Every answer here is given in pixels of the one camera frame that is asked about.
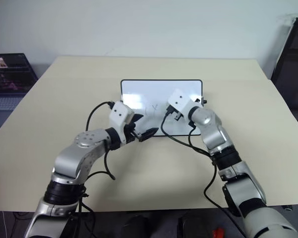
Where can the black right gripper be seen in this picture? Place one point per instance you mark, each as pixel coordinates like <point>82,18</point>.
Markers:
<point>175,114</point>

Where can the open laptop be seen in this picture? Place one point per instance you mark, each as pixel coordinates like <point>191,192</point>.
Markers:
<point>7,74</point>

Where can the dark rounded shape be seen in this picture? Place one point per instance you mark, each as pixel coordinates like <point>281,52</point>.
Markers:
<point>195,224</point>

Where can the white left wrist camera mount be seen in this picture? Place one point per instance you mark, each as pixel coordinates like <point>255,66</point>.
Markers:
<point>119,112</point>

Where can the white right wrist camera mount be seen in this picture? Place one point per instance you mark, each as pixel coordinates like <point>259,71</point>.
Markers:
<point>180,100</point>

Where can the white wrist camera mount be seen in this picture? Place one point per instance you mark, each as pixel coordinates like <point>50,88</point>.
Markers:
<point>119,112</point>
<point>180,100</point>

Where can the white whiteboard with black frame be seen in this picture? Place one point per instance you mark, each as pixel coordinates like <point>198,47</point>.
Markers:
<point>149,91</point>

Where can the small black whiteboard clip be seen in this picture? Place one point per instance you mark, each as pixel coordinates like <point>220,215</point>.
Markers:
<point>204,101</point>

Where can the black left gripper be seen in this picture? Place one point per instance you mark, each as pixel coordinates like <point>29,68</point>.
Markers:
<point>131,134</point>

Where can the small red object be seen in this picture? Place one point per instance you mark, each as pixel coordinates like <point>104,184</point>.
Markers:
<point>218,233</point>

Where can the black chair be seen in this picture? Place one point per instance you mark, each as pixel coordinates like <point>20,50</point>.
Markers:
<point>291,74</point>

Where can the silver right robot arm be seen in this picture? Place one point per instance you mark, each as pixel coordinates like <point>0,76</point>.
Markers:
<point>214,134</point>

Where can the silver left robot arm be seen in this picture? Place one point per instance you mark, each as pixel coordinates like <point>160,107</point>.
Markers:
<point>69,158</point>

